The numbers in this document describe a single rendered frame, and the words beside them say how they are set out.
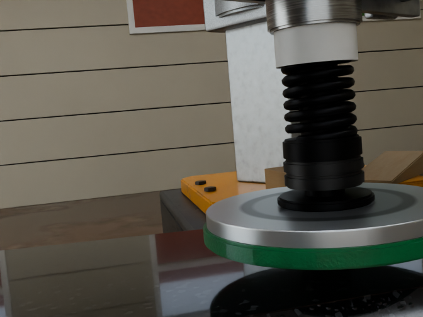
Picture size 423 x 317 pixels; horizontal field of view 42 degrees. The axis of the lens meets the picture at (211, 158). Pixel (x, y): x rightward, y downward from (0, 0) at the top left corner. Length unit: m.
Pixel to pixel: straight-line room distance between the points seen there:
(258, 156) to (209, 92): 5.42
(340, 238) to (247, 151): 0.94
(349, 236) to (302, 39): 0.16
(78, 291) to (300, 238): 0.21
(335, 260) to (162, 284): 0.16
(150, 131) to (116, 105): 0.50
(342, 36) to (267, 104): 0.81
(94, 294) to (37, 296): 0.05
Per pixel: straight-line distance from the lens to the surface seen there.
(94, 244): 0.66
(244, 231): 0.41
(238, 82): 1.32
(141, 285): 0.49
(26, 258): 0.64
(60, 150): 6.57
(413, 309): 0.45
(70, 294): 0.50
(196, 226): 1.08
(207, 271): 0.51
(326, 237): 0.39
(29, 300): 0.50
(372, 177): 1.21
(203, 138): 6.69
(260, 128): 1.28
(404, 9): 0.68
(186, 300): 0.44
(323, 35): 0.45
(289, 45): 0.46
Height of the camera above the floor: 0.97
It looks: 6 degrees down
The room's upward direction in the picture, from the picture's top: 5 degrees counter-clockwise
